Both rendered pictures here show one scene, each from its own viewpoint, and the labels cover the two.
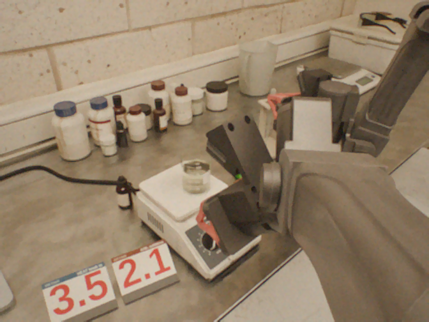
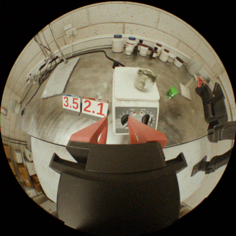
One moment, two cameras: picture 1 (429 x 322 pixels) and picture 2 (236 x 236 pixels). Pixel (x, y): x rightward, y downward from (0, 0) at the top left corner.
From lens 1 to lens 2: 0.41 m
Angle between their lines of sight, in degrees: 46
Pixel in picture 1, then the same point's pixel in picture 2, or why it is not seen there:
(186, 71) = (171, 49)
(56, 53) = (125, 24)
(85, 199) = (105, 64)
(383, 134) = (218, 139)
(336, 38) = (211, 82)
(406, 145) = not seen: hidden behind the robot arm
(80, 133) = (119, 44)
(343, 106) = (222, 117)
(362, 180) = not seen: outside the picture
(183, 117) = (163, 58)
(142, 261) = (93, 104)
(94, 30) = (142, 23)
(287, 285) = not seen: hidden behind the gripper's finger
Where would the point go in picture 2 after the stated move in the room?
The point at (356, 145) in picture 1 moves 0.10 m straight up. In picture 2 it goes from (213, 134) to (231, 128)
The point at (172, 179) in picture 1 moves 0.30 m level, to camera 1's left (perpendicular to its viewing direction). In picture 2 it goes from (133, 73) to (82, 51)
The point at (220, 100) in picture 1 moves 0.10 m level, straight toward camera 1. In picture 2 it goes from (179, 64) to (176, 67)
